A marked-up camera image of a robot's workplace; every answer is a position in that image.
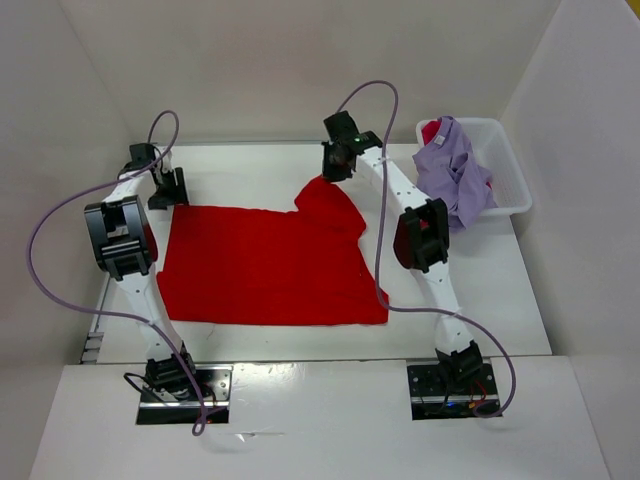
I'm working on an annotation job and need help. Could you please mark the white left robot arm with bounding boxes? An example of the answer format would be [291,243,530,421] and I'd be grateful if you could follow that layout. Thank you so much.
[84,142,197,400]

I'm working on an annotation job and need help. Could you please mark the white plastic basket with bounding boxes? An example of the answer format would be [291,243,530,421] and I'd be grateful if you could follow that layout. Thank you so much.
[416,117,532,223]

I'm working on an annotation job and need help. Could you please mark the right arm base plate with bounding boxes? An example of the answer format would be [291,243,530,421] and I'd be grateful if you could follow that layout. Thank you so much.
[406,362,501,421]

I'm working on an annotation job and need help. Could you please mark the lilac t shirt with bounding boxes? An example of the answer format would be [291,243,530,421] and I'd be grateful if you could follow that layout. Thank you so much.
[413,116,497,233]

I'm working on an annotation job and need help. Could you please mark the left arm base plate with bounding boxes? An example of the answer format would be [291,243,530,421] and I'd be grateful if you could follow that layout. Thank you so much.
[123,364,233,426]

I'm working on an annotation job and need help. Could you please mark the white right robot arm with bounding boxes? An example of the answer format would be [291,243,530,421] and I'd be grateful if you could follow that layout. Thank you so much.
[322,111,482,395]

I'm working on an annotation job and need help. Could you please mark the magenta t shirt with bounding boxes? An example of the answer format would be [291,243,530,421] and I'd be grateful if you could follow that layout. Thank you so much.
[413,116,492,199]

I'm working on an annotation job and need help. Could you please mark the red t shirt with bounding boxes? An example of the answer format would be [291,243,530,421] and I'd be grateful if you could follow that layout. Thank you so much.
[157,178,388,326]

